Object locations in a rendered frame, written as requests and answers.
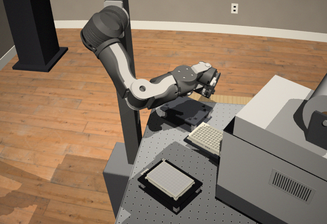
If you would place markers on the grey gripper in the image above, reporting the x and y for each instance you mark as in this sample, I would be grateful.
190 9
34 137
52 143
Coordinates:
206 91

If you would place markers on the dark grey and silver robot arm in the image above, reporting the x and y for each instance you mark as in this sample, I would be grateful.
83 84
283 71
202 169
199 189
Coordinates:
100 35

